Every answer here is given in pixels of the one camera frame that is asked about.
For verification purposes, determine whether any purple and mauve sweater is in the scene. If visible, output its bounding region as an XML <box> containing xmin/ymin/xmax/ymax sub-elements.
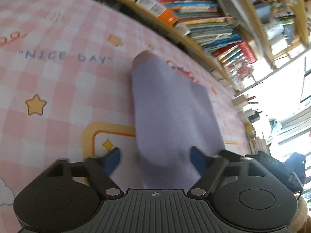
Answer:
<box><xmin>132</xmin><ymin>50</ymin><xmax>225</xmax><ymax>190</ymax></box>

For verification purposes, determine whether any black power adapter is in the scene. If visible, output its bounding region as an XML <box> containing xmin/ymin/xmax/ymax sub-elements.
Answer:
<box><xmin>248</xmin><ymin>111</ymin><xmax>260</xmax><ymax>123</ymax></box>

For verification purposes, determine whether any beige pen holder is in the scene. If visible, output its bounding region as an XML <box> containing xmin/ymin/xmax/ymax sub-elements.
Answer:
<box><xmin>232</xmin><ymin>95</ymin><xmax>248</xmax><ymax>110</ymax></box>

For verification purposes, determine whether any colourful origami star jar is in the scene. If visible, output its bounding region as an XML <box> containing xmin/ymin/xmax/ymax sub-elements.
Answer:
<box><xmin>227</xmin><ymin>56</ymin><xmax>254</xmax><ymax>82</ymax></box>

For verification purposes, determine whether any pink checkered cartoon tablecloth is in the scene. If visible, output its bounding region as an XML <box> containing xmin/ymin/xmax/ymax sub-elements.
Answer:
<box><xmin>1</xmin><ymin>0</ymin><xmax>249</xmax><ymax>232</ymax></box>

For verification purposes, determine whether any red thick dictionary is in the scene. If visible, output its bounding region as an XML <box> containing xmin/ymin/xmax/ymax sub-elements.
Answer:
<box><xmin>238</xmin><ymin>41</ymin><xmax>257</xmax><ymax>64</ymax></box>

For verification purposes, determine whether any white charger block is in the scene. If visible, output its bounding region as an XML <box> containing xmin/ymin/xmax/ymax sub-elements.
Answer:
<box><xmin>175</xmin><ymin>23</ymin><xmax>191</xmax><ymax>36</ymax></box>

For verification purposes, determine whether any white and wood bookshelf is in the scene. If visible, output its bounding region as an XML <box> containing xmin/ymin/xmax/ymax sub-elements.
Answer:
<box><xmin>100</xmin><ymin>0</ymin><xmax>310</xmax><ymax>94</ymax></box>

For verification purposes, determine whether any white orange flat box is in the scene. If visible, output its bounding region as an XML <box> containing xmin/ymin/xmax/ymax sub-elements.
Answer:
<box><xmin>135</xmin><ymin>0</ymin><xmax>178</xmax><ymax>26</ymax></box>

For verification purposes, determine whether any row of leaning books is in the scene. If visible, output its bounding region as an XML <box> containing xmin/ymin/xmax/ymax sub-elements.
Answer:
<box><xmin>157</xmin><ymin>0</ymin><xmax>243</xmax><ymax>52</ymax></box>

